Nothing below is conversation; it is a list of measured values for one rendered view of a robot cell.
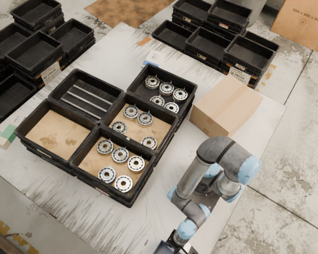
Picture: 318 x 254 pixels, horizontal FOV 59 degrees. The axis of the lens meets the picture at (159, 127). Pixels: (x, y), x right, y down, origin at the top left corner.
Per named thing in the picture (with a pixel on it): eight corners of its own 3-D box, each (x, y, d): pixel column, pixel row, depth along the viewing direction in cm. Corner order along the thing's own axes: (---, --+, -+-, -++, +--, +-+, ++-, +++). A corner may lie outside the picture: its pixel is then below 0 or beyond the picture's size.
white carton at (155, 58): (154, 78, 221) (155, 70, 213) (141, 73, 223) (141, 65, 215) (164, 62, 231) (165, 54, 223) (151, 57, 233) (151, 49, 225)
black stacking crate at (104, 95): (125, 101, 194) (124, 91, 185) (101, 133, 180) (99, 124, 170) (78, 78, 202) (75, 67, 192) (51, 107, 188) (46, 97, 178)
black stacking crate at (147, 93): (195, 96, 201) (198, 85, 191) (177, 126, 187) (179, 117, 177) (147, 73, 209) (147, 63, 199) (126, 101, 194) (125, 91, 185)
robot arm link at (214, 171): (203, 161, 165) (207, 150, 153) (221, 176, 160) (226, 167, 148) (190, 175, 160) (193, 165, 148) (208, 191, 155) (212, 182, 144)
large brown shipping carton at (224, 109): (221, 90, 219) (229, 73, 202) (253, 114, 209) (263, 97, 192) (188, 120, 203) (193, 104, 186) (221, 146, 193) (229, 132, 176)
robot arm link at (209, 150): (203, 128, 110) (160, 201, 139) (225, 146, 106) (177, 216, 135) (216, 120, 119) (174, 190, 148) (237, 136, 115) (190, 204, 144)
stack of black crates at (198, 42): (225, 66, 309) (233, 42, 280) (212, 82, 295) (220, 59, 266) (194, 50, 319) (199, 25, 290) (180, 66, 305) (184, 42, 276)
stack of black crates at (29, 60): (51, 64, 295) (39, 29, 257) (73, 77, 288) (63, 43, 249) (22, 87, 277) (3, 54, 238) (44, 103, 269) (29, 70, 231)
